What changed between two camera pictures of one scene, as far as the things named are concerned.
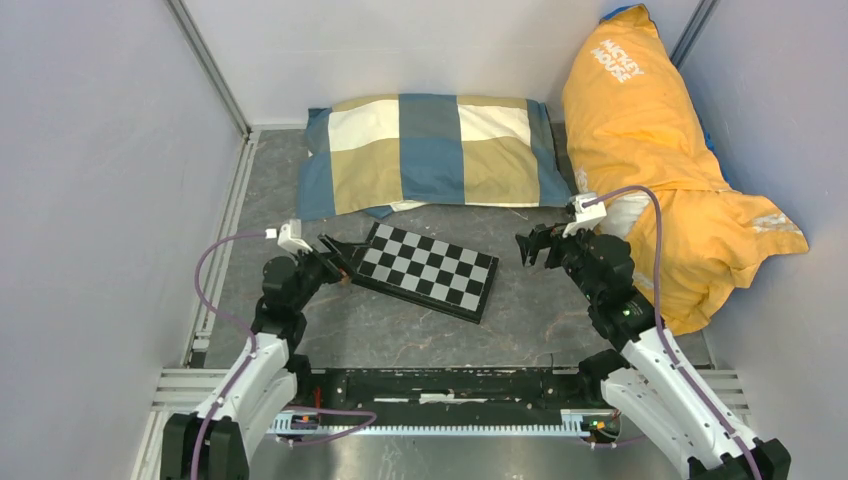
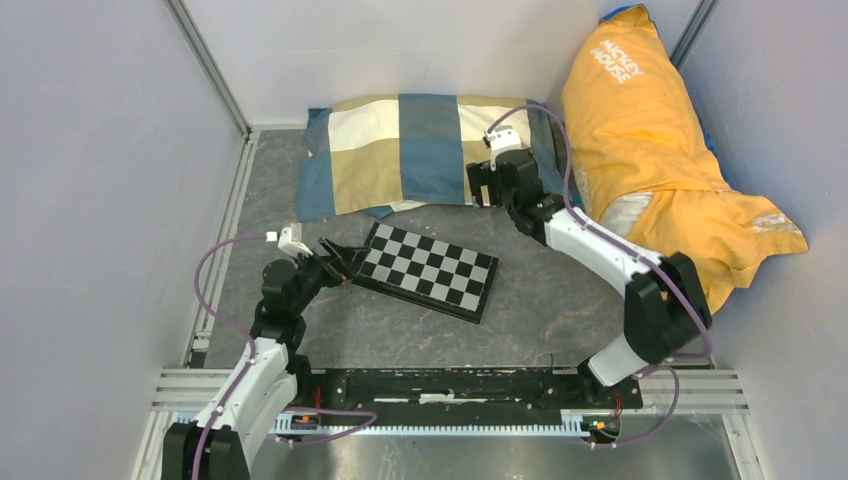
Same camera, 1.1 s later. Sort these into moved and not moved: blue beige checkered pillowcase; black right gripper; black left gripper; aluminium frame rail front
Moved: black right gripper
Not moved: aluminium frame rail front; black left gripper; blue beige checkered pillowcase
